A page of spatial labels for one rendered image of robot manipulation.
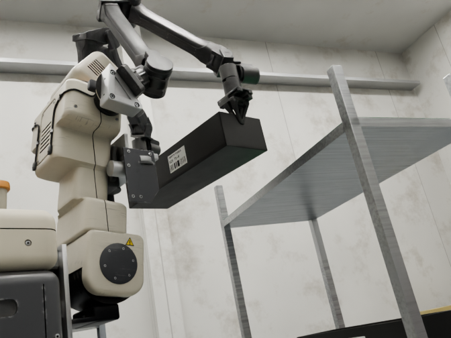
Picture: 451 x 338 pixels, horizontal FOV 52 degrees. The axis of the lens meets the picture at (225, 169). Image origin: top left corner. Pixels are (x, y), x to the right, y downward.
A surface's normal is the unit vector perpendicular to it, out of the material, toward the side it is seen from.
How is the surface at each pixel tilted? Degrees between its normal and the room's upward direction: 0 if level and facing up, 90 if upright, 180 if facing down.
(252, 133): 90
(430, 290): 90
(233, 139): 90
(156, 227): 90
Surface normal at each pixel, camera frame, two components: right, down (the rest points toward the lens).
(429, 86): -0.92, 0.04
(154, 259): 0.36, -0.39
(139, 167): 0.63, -0.38
